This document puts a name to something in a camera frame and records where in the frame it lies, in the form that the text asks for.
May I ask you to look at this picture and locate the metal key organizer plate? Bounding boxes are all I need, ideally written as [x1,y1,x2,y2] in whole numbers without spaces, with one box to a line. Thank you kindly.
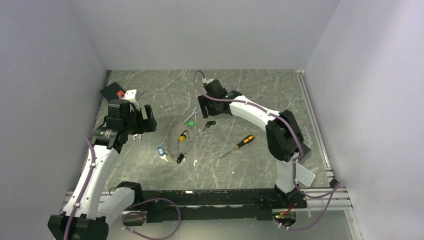
[165,123,196,158]

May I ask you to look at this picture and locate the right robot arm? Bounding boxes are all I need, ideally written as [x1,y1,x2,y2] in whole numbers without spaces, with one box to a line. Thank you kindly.
[198,78,316,208]

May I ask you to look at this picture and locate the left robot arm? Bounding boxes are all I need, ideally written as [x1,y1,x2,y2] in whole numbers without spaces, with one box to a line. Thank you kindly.
[47,100,158,240]

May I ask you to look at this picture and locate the silver wrench left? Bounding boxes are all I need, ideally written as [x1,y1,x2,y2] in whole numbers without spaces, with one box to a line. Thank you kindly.
[132,134,142,141]

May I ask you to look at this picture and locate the silver wrench near plate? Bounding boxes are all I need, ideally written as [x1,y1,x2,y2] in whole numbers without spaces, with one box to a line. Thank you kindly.
[183,111,199,124]

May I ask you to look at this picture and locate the blue key tag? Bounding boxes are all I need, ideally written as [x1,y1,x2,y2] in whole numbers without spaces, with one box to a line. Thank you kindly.
[157,146,166,156]

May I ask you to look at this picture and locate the left black box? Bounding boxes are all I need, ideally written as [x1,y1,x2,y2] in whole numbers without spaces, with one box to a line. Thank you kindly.
[99,82,125,103]

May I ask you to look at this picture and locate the black box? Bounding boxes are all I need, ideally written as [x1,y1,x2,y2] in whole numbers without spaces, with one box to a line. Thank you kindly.
[99,82,125,103]
[290,142,311,162]

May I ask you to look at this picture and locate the right orange black screwdriver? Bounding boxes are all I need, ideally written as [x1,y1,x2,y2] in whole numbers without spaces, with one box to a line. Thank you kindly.
[219,134,255,159]

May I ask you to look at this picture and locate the black key tag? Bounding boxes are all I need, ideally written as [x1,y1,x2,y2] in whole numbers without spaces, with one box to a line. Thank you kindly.
[176,153,185,164]

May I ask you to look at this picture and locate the right black box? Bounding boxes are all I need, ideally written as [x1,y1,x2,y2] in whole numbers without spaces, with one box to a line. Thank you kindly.
[290,142,311,162]

